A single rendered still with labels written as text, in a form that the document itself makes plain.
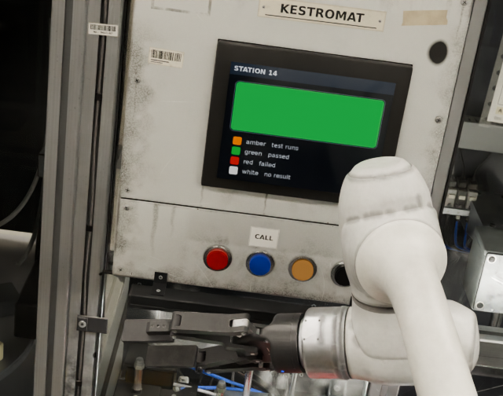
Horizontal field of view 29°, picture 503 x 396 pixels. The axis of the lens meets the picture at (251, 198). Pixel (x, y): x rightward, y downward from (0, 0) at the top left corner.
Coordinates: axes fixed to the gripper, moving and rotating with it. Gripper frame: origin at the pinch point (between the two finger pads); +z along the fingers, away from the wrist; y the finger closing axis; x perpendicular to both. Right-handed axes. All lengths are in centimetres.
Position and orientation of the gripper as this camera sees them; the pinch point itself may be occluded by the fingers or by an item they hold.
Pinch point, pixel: (154, 344)
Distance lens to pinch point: 131.4
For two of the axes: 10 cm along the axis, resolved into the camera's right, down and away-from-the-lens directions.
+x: -1.0, 8.6, -5.0
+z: -9.6, 0.5, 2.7
